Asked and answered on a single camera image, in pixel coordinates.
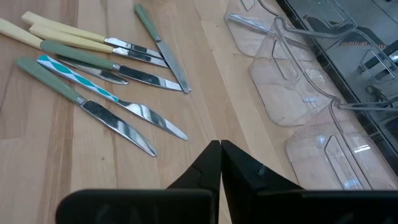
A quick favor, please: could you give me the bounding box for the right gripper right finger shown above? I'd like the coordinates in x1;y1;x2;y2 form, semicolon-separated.
221;139;398;224

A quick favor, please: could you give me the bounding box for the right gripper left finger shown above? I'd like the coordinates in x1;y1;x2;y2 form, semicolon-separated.
55;139;222;224

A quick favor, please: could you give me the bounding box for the teal white patterned knife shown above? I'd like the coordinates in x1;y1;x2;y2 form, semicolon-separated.
228;12;271;34
36;55;189;142

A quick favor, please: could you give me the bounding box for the cream handled table knife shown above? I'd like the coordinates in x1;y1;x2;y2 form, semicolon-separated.
29;24;169;68
21;11;163;59
0;17;129;85

